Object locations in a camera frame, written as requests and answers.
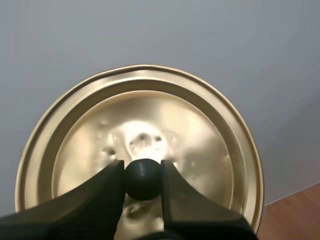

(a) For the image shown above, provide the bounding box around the gold lid with black knob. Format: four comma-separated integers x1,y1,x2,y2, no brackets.
14,65,265,240

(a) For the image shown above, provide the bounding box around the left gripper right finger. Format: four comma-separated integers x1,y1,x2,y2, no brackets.
160,159,258,240

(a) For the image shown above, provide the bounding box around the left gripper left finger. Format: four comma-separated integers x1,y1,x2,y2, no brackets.
0,159,126,240

